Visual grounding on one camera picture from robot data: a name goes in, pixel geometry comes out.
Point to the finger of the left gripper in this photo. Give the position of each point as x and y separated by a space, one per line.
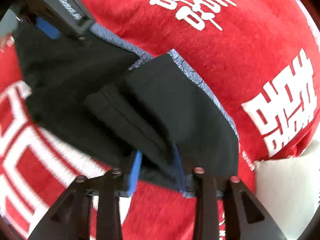
56 17

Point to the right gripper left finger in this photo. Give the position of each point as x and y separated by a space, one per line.
91 203

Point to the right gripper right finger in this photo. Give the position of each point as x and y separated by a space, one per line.
245 216

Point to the black pants with patterned waistband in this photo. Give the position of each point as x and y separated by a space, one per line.
108 99

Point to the cream pillow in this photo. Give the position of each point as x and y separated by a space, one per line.
289 189

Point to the red blanket with white characters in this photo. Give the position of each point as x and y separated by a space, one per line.
260 58

